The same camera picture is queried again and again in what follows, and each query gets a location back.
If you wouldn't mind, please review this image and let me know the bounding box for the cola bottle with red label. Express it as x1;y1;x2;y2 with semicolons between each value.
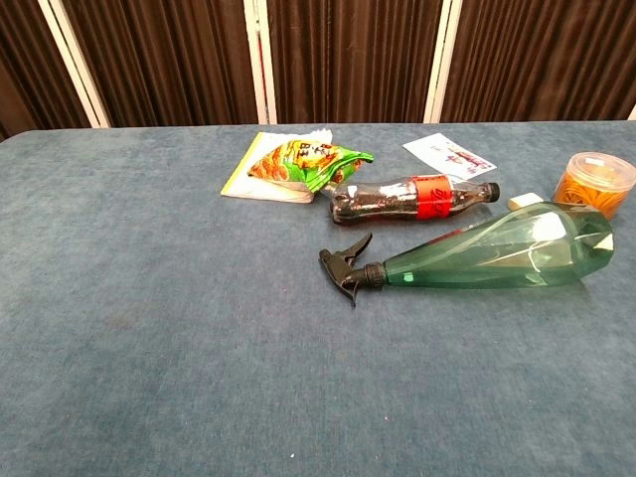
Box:
329;174;501;227

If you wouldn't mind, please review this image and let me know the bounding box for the clear jar of rubber bands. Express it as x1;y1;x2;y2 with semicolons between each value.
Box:
553;151;636;221

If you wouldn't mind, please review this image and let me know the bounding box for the brown folding screen with white frame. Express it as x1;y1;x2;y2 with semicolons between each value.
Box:
0;0;636;142

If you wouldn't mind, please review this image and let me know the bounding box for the blue table cloth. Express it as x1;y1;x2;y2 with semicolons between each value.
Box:
0;119;636;477

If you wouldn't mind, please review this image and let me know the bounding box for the white eraser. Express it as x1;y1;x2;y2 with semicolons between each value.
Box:
507;193;545;211

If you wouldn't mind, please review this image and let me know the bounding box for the white notebook with yellow edge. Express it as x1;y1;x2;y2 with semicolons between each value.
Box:
220;129;335;206

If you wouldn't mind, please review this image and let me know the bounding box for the green plastic spray bottle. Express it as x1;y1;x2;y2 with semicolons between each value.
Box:
318;200;615;309

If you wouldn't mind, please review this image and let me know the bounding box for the green snack bag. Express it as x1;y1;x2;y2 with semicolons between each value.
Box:
246;139;376;195

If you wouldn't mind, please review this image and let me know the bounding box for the white printed card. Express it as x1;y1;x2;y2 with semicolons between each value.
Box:
401;132;498;181

